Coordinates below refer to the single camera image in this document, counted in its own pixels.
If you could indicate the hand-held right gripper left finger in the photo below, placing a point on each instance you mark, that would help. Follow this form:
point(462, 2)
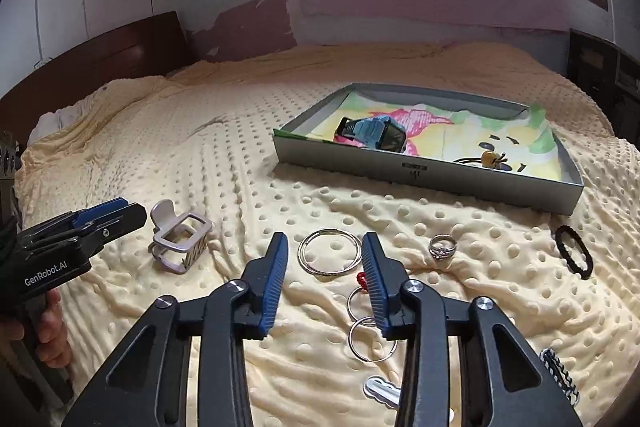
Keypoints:
point(274, 288)

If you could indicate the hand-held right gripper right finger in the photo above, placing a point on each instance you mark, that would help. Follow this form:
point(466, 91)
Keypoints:
point(373, 288)

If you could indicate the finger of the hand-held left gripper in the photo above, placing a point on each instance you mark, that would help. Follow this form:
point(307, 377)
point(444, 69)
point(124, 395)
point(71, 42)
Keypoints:
point(127, 217)
point(102, 209)

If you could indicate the silver bangle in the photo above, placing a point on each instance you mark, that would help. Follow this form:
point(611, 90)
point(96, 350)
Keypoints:
point(301, 253)

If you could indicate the small white clip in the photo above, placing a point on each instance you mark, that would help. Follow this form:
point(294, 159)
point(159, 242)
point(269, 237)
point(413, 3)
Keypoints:
point(380, 391)

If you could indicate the shallow grey cardboard box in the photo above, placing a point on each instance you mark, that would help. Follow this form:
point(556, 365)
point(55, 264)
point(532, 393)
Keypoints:
point(350, 162)

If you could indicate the person's left hand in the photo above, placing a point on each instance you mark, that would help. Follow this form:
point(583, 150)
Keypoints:
point(52, 327)

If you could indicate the white pillow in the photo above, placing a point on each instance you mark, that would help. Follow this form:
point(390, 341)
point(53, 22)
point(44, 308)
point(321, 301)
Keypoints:
point(50, 122)

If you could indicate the wooden headboard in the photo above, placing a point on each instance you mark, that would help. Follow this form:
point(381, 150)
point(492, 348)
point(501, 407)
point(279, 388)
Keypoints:
point(100, 52)

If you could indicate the blue wrist watch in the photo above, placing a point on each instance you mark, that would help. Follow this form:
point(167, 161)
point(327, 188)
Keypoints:
point(370, 129)

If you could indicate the dark wooden desk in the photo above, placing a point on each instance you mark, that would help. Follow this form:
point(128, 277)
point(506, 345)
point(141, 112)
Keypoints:
point(600, 67)

